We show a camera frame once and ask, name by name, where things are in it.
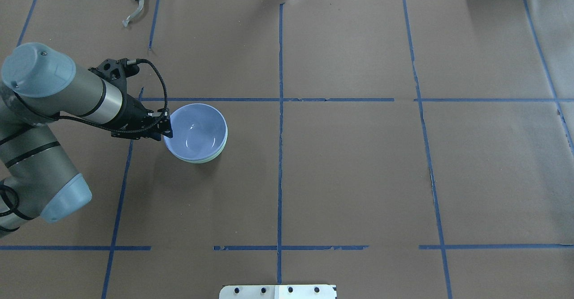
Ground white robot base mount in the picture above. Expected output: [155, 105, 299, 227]
[219, 284, 338, 299]

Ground green bowl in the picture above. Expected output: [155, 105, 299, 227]
[171, 130, 228, 164]

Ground blue bowl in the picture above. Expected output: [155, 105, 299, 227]
[164, 103, 228, 164]

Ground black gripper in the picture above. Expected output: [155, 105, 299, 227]
[88, 58, 174, 140]

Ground black braided cable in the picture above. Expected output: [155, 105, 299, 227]
[0, 58, 170, 234]

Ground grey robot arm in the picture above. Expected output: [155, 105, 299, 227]
[0, 42, 174, 237]

